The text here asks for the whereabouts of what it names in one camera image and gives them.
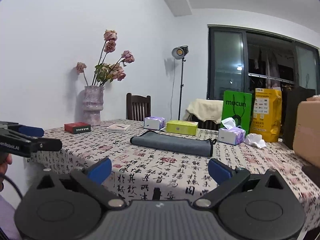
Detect dark framed glass door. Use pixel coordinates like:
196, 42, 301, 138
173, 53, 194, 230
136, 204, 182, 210
207, 25, 319, 100

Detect closed purple tissue pack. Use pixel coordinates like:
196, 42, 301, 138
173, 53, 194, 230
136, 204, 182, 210
144, 116, 166, 131

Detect pink ceramic vase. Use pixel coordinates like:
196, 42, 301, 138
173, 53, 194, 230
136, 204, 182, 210
82, 86, 104, 126

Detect cream cloth on chair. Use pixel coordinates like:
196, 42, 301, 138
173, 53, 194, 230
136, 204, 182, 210
182, 99, 223, 124

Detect crumpled white tissue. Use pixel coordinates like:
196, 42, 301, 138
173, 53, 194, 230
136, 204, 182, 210
244, 133, 266, 149

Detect calligraphy print tablecloth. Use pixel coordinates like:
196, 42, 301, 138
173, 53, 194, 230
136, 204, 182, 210
31, 119, 319, 231

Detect studio lamp on stand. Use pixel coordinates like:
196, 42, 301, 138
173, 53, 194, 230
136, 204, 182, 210
170, 45, 189, 120

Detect dried pink roses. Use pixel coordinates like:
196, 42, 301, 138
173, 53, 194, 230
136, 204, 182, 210
75, 29, 136, 87

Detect purple and grey towel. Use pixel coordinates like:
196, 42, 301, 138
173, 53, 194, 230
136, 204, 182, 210
130, 131, 217, 157

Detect person's left hand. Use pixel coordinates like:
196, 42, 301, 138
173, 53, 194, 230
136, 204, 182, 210
0, 154, 12, 174

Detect chair with cream cloth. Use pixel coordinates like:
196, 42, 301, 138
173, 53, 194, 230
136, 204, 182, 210
182, 99, 223, 131

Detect yellow plastic bag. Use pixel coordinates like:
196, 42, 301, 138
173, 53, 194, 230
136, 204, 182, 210
249, 88, 282, 142

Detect dark wooden chair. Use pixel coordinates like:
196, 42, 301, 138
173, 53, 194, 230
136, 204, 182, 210
126, 93, 151, 121

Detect green mucun paper bag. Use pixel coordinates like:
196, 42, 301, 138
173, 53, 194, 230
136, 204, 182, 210
221, 90, 252, 134

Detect pink hard case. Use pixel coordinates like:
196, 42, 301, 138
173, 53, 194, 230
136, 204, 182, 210
293, 95, 320, 168

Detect yellow-green cardboard box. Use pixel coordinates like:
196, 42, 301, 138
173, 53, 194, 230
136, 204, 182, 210
160, 120, 198, 135

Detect red box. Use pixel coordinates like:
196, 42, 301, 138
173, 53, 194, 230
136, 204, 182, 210
64, 122, 91, 134

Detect white pink flat box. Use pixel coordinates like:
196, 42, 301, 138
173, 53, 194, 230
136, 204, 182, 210
106, 124, 130, 133

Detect open purple tissue pack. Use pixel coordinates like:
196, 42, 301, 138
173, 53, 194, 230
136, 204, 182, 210
217, 117, 246, 145

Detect black paper bag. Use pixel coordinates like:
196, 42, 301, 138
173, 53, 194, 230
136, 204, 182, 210
283, 86, 316, 150

